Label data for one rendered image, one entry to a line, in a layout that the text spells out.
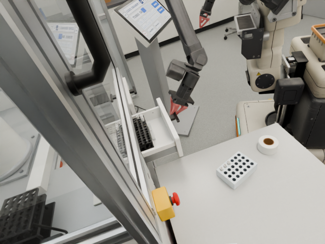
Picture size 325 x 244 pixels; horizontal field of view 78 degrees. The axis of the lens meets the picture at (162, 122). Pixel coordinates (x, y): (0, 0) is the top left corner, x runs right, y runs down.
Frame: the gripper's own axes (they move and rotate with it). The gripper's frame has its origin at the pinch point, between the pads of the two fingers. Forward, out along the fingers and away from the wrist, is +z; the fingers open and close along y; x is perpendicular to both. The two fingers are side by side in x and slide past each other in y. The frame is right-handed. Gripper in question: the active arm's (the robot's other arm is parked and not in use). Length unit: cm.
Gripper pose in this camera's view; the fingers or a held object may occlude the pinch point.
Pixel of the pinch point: (172, 114)
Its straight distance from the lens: 88.0
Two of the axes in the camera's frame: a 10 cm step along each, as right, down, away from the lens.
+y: -8.8, -1.7, -4.3
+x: 2.6, 5.9, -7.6
